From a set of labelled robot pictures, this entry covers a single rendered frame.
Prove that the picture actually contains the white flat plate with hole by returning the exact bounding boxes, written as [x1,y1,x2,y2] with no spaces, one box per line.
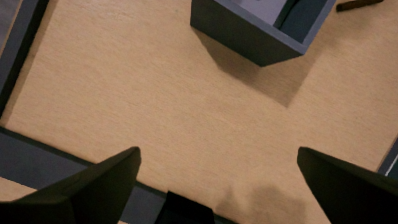
[231,0,287,26]

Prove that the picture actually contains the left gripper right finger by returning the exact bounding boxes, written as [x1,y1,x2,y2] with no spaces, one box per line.
[297,147,398,224]

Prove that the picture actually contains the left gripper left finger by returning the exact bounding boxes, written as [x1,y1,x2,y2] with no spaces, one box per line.
[0,146,141,224]

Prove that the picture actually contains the dark brown peg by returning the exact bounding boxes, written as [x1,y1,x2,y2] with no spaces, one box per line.
[336,0,384,12]

